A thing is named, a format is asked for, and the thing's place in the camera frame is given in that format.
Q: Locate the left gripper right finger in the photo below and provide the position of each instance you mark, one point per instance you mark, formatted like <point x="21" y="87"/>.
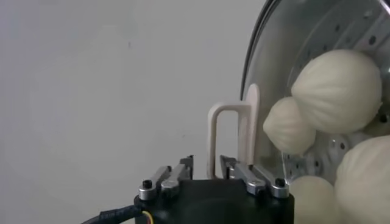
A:
<point x="246" y="176"/>

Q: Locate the white steamed baozi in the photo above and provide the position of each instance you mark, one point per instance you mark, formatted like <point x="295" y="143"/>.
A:
<point x="335" y="91"/>
<point x="365" y="182"/>
<point x="314" y="202"/>
<point x="289" y="128"/>

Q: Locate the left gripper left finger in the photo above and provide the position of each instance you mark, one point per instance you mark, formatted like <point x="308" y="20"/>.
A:
<point x="170" y="179"/>

